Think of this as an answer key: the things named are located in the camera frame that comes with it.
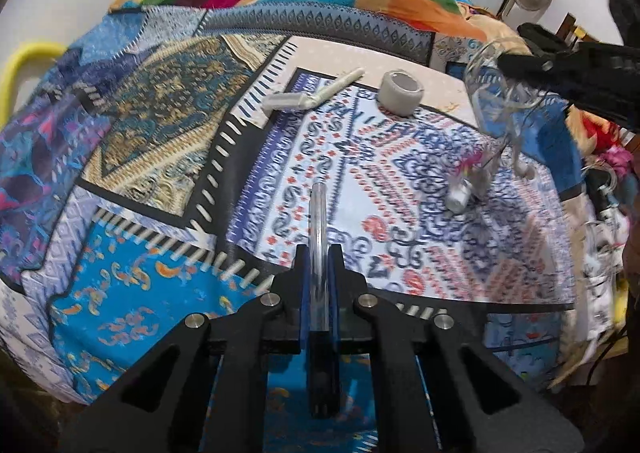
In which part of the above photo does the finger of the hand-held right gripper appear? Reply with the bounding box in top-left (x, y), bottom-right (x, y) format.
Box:
top-left (497, 50), bottom-right (567, 88)
top-left (517, 23), bottom-right (583, 56)

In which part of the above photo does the white tape roll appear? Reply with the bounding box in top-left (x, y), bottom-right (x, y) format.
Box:
top-left (377, 70), bottom-right (426, 116)

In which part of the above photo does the red plush toy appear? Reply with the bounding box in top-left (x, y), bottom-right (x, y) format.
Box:
top-left (585, 113), bottom-right (640, 174)

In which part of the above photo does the yellow foam tube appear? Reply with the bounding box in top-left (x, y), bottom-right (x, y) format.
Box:
top-left (0, 43), bottom-right (68, 128)

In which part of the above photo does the white plastic stick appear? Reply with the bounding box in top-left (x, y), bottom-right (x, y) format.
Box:
top-left (312, 69), bottom-right (365, 106)

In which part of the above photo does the white flat plastic piece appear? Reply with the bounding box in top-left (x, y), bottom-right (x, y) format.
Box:
top-left (262, 92), bottom-right (321, 111)

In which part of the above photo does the small white pink-flowered object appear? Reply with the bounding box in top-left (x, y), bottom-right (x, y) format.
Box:
top-left (445, 153), bottom-right (493, 214)

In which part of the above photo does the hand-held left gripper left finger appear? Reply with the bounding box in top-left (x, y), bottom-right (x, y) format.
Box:
top-left (60, 243), bottom-right (311, 453)

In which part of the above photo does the blue patterned bedspread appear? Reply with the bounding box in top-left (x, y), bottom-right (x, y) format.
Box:
top-left (0, 5), bottom-right (601, 453)

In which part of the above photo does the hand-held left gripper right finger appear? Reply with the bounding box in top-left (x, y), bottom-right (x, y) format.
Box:
top-left (329, 243), bottom-right (585, 453)

